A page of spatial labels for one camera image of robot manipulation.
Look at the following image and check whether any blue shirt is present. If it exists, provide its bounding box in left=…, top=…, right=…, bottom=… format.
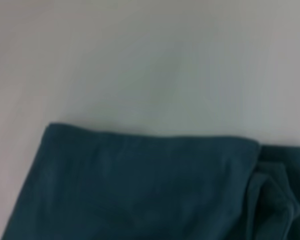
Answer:
left=1, top=121, right=300, bottom=240

